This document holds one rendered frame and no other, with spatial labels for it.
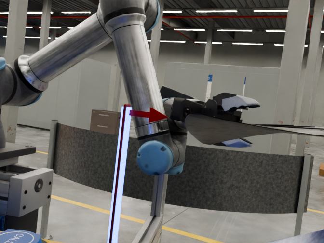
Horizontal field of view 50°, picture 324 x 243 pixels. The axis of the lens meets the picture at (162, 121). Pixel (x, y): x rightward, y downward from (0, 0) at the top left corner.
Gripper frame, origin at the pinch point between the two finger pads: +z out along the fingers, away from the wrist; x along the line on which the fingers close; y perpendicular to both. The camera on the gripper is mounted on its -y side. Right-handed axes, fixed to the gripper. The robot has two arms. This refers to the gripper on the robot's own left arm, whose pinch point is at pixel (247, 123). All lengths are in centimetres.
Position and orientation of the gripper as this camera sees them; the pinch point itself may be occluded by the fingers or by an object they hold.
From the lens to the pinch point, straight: 64.2
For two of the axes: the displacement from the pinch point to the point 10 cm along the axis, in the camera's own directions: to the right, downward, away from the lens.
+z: 4.7, 1.0, -8.8
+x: -2.1, 9.8, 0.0
